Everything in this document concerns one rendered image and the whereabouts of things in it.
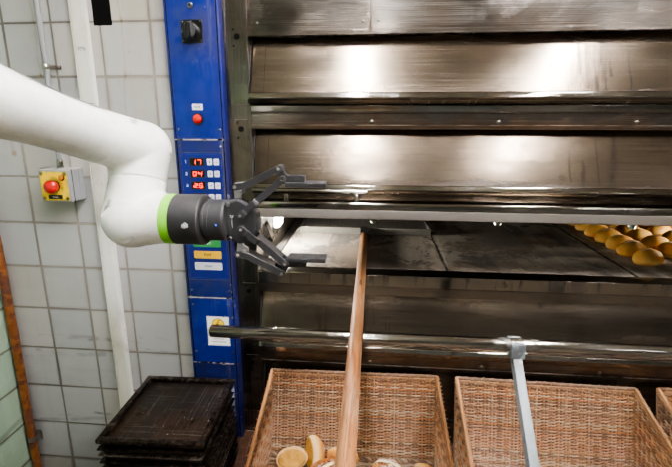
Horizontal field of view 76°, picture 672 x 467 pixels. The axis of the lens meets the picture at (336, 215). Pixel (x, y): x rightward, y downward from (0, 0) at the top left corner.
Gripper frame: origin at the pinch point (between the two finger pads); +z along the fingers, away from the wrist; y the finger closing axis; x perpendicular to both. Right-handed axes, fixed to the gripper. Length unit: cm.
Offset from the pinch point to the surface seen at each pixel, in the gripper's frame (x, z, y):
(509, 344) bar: -18, 41, 32
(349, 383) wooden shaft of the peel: 5.7, 5.8, 28.2
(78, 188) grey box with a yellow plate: -52, -83, 4
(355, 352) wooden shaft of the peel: -4.6, 6.4, 28.2
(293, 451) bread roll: -39, -14, 84
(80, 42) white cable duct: -53, -77, -39
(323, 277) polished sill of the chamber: -55, -6, 32
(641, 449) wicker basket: -43, 90, 79
